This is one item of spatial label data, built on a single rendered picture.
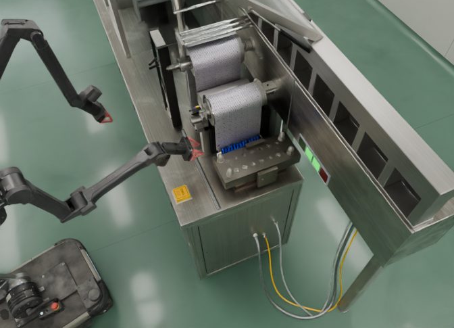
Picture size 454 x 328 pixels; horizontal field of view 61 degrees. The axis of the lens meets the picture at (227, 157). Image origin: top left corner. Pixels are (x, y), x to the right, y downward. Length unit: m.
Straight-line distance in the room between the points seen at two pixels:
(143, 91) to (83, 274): 1.17
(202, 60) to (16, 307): 1.65
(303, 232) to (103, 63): 2.57
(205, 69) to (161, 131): 0.51
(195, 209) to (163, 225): 1.02
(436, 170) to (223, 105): 0.92
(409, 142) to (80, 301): 2.01
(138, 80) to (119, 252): 1.19
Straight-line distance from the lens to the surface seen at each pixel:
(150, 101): 2.36
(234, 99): 1.74
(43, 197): 1.56
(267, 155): 1.88
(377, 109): 1.29
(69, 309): 2.57
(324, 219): 2.92
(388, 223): 1.41
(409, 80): 4.07
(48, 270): 2.71
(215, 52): 1.84
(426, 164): 1.21
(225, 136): 1.86
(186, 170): 2.00
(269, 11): 1.31
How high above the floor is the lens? 2.55
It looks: 54 degrees down
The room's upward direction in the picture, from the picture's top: 2 degrees counter-clockwise
